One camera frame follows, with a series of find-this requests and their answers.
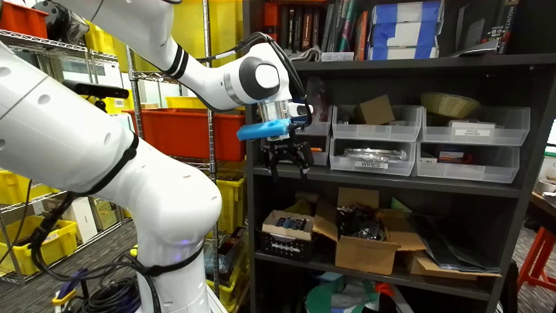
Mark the small dark red item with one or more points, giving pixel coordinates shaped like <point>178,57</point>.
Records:
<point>453,156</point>

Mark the black plastic bag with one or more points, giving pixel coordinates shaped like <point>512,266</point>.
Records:
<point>444,243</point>

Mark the large yellow plastic bin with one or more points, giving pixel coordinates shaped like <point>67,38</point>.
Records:
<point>218,26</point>

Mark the clear plastic bag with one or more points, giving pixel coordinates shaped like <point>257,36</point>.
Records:
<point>317,95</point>

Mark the clear plastic storage tray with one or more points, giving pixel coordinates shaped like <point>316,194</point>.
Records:
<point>462,174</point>
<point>370,132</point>
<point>370,168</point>
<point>321,128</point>
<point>474,135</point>
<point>321,160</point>

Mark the clear bag of metal parts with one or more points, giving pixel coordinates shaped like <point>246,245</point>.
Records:
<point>375,153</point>

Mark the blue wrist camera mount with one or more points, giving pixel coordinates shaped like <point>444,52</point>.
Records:
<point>262,130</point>

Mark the orange grey book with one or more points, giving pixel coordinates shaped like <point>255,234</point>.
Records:
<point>361,34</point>

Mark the yellow plastic crate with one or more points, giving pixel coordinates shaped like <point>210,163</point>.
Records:
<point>231,201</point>

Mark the small brown cardboard box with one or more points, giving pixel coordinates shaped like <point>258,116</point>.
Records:
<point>375,109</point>

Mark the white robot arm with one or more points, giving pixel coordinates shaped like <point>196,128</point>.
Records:
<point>57,132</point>

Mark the orange black robotics book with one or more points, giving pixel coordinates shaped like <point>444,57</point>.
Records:
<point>271,14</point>

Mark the red plastic bin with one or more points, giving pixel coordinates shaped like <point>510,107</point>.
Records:
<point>22,19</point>

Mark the green bag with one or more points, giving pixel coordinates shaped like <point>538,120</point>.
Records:
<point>335,297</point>

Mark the open cardboard box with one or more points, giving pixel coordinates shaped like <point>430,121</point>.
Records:
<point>364,254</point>

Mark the dark grey shelf unit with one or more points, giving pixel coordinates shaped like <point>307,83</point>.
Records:
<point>347,175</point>

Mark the teal magenta book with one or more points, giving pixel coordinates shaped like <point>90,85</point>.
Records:
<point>347,26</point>

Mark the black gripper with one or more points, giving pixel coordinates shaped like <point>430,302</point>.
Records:
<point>286,147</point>

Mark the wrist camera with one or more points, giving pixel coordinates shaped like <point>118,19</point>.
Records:
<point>298,109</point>

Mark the orange stool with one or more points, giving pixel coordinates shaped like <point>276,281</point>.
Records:
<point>535,254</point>

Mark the yellowish wrapped bundle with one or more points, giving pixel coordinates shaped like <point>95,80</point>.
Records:
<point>448,104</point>

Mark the black stereo camera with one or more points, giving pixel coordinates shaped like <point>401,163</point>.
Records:
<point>95,88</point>

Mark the black camera stand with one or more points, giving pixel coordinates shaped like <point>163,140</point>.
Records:
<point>99,104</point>

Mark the orange flat tool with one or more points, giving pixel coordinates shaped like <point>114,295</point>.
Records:
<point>316,149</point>

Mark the flat cardboard sheet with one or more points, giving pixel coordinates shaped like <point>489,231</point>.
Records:
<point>427,266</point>

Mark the orange plastic bin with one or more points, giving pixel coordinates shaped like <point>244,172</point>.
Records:
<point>184,135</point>

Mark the blue yellow clamp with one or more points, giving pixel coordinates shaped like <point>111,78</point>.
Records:
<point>71,285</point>

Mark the wooden table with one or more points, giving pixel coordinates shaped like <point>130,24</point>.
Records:
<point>543,201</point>

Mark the brown orange spine book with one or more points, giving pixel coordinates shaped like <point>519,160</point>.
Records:
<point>307,26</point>

